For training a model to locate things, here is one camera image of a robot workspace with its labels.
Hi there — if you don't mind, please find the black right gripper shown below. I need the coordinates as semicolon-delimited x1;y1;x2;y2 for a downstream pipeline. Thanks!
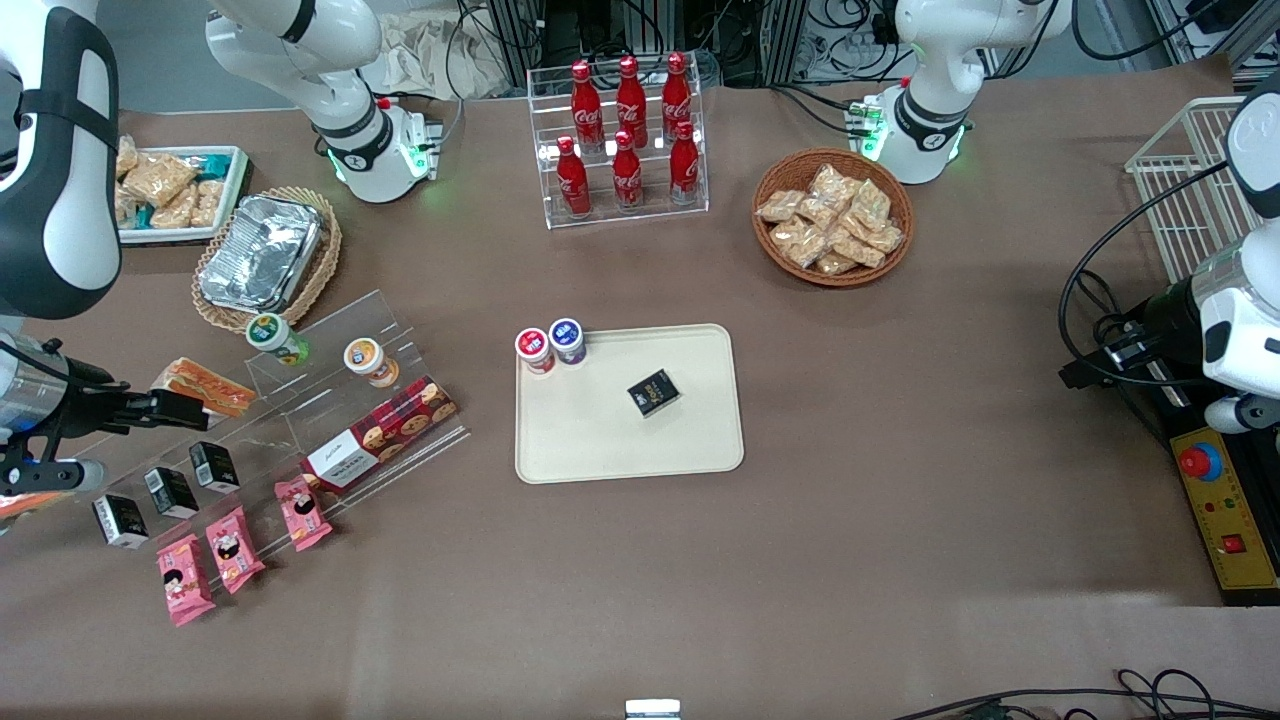
40;378;209;441

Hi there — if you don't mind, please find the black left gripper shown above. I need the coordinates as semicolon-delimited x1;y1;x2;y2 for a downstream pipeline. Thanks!
1058;283;1207;392

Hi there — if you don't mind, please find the sandwich with orange filling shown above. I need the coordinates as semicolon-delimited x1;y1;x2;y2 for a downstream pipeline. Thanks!
0;488;49;531
152;357;257;418

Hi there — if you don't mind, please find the beige plastic tray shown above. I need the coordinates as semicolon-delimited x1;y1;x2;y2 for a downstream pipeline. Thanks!
515;323;745;485

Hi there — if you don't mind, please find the small black carton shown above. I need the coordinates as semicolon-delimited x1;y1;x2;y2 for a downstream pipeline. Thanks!
143;466;199;519
92;493;149;549
189;441;241;495

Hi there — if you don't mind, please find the green lid small cup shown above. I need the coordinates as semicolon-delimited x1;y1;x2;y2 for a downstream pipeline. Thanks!
246;313;311;366

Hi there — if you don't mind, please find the pink snack packet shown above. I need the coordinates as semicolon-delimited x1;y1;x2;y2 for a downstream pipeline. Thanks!
157;534;216;627
206;506;267;595
275;476;333;552

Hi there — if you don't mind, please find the clear acrylic stepped shelf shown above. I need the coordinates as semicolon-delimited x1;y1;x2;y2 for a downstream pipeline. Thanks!
65;290;471;546

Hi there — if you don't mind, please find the aluminium foil container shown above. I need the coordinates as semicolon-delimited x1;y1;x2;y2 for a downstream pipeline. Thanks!
198;195;323;311

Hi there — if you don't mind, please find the orange lid small cup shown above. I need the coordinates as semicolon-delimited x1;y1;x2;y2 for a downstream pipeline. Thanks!
343;337;401;389

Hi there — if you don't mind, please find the red plaid cookie box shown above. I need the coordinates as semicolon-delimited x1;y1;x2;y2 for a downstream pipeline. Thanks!
300;375;459;496

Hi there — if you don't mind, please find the yellow emergency stop box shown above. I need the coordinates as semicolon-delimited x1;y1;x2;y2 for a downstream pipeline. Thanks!
1168;425;1280;607

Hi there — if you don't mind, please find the oval wicker basket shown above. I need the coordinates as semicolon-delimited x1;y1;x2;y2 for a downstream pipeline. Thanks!
191;186;343;334

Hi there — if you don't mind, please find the white rectangular bin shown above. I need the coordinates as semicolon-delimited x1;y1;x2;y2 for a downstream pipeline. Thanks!
116;145;251;247

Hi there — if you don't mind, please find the round wicker basket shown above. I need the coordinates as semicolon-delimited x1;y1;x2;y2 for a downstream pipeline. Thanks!
752;148;915;288

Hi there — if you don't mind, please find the red lid small cup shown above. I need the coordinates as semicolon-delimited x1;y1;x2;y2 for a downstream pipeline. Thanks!
515;328;556;376

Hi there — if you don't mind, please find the black box with gold print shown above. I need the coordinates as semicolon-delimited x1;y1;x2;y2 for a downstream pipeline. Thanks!
627;369;682;417

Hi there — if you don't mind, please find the crumpled beige cloth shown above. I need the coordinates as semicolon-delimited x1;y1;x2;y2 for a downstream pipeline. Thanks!
365;10;513;101

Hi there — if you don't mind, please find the red cola bottle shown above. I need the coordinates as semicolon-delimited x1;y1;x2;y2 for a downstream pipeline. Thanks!
571;61;604;153
662;52;694;141
611;130;645;212
616;56;649;149
556;136;592;218
668;121;702;206

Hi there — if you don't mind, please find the clear acrylic bottle rack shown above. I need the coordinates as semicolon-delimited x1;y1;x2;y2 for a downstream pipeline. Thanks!
527;55;709;231

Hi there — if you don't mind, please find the aluminium equipment rack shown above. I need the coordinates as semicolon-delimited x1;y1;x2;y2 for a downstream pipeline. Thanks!
480;0;813;89

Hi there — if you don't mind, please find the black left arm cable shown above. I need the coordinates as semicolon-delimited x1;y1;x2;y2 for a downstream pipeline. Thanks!
1059;160;1233;389

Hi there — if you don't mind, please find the white wire basket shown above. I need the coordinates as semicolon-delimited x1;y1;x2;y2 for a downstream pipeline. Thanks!
1125;97;1263;286

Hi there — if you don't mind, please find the black cable on table edge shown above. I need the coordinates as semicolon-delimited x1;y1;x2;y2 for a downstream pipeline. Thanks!
890;668;1280;720

